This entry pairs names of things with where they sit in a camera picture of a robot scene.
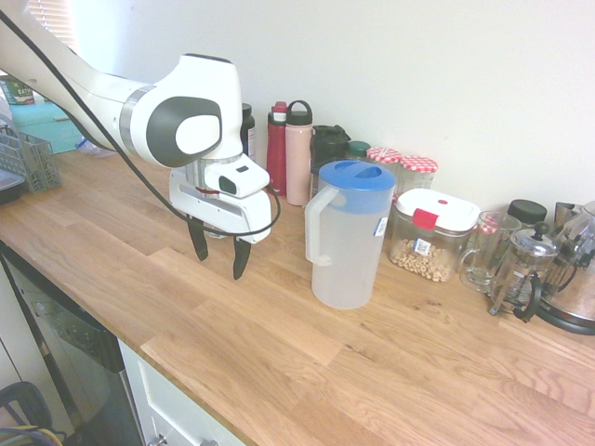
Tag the black dishwasher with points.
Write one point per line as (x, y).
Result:
(70, 334)

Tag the cereal container white red lid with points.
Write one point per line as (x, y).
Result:
(432, 209)

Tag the translucent pitcher with blue lid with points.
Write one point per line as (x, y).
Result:
(344, 260)

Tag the teal bread box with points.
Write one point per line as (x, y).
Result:
(42, 125)

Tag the black dish tray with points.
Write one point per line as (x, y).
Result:
(9, 192)

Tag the window blind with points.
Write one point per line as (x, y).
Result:
(56, 18)

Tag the pink water bottle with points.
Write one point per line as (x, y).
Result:
(297, 158)

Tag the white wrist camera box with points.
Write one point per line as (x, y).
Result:
(241, 179)

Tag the dark jar with black lid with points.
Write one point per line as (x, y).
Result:
(248, 135)

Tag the glass French press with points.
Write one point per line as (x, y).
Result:
(530, 251)

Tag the small jar red gingham lid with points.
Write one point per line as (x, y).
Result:
(488, 228)

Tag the red water bottle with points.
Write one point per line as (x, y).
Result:
(276, 148)

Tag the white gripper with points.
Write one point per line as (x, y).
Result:
(223, 216)

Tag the clear zip plastic bag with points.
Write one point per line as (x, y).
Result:
(95, 148)

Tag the clear glass mug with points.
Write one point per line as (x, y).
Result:
(483, 274)

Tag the white cabinet drawer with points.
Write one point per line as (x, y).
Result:
(172, 409)

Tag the glass jar black lid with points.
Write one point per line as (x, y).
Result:
(527, 209)

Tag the grey plastic cutlery basket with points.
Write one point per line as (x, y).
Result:
(42, 162)

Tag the jar with green lid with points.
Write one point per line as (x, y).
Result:
(358, 149)

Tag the green oats cup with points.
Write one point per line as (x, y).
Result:
(18, 93)

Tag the glass jar red gingham lid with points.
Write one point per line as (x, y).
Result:
(418, 165)
(383, 155)

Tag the metal drawer knob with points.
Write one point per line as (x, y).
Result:
(161, 439)
(208, 442)

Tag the stainless steel kettle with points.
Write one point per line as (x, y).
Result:
(576, 302)

